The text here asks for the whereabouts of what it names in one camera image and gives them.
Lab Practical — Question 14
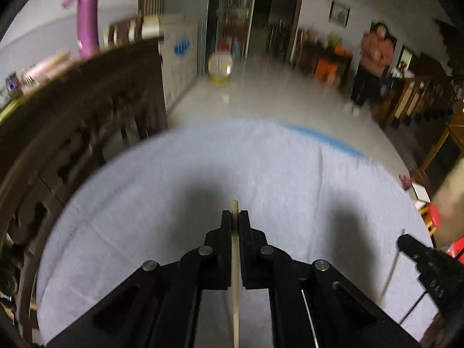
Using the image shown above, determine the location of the wooden stair railing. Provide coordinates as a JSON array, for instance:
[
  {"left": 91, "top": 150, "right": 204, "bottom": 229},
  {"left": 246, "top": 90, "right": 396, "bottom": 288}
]
[{"left": 377, "top": 74, "right": 464, "bottom": 129}]

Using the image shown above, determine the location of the dark wooden chair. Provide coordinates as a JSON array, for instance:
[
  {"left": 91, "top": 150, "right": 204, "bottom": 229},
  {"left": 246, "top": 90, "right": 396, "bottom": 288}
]
[{"left": 108, "top": 15, "right": 162, "bottom": 49}]

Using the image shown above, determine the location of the round electric heater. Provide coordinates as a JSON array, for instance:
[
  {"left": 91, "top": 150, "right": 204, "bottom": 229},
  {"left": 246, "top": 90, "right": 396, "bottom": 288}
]
[{"left": 207, "top": 49, "right": 233, "bottom": 86}]

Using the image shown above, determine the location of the beige sofa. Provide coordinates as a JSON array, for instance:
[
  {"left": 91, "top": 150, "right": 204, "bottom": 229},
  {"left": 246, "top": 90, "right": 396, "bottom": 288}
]
[{"left": 431, "top": 167, "right": 464, "bottom": 249}]

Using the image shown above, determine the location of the white chest freezer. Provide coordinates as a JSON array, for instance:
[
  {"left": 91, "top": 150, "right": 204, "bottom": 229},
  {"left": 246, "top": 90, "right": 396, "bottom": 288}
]
[{"left": 159, "top": 14, "right": 201, "bottom": 110}]

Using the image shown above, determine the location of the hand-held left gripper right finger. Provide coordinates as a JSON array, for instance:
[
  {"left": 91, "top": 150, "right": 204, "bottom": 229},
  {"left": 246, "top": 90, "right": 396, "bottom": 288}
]
[{"left": 238, "top": 209, "right": 421, "bottom": 348}]

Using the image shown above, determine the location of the red and white chair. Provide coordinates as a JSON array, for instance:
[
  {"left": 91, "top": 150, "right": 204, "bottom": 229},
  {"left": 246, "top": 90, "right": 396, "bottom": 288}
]
[{"left": 447, "top": 237, "right": 464, "bottom": 263}]

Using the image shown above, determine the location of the carved dark wooden table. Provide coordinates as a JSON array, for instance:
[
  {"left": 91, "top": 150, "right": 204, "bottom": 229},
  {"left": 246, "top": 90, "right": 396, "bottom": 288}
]
[{"left": 0, "top": 38, "right": 169, "bottom": 348}]

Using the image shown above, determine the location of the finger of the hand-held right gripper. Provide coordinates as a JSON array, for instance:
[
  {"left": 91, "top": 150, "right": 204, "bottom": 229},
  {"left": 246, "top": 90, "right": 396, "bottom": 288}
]
[{"left": 397, "top": 234, "right": 429, "bottom": 262}]

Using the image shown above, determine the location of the wooden chopstick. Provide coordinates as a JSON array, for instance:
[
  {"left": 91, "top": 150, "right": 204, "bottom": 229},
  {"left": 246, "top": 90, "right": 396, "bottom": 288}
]
[
  {"left": 379, "top": 228, "right": 406, "bottom": 303},
  {"left": 231, "top": 199, "right": 240, "bottom": 348}
]

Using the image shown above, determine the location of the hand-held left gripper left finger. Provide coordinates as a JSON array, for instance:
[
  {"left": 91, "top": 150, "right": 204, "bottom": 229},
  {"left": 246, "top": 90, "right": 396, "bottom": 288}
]
[{"left": 45, "top": 210, "right": 233, "bottom": 348}]

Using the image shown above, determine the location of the framed wall picture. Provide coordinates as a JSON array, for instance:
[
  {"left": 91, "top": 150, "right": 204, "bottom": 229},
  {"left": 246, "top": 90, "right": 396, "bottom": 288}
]
[{"left": 328, "top": 0, "right": 351, "bottom": 27}]

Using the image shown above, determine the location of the grey round tablecloth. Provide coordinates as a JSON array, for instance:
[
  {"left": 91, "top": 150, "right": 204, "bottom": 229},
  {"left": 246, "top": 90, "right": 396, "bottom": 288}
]
[{"left": 36, "top": 118, "right": 436, "bottom": 348}]

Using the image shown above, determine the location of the orange cardboard box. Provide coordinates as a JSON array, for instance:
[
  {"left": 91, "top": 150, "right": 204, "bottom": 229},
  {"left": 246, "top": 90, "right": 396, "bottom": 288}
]
[{"left": 313, "top": 56, "right": 349, "bottom": 88}]

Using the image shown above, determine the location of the glass display shelf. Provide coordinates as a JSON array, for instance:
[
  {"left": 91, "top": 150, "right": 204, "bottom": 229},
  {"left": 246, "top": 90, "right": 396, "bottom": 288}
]
[{"left": 220, "top": 0, "right": 254, "bottom": 60}]

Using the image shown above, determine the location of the purple bottle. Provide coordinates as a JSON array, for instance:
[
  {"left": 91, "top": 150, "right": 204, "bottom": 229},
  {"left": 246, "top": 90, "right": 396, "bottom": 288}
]
[{"left": 61, "top": 0, "right": 101, "bottom": 59}]

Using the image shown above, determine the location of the small white stool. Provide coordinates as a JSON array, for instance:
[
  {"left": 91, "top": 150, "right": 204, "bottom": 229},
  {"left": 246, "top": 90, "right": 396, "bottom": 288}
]
[{"left": 411, "top": 183, "right": 432, "bottom": 211}]

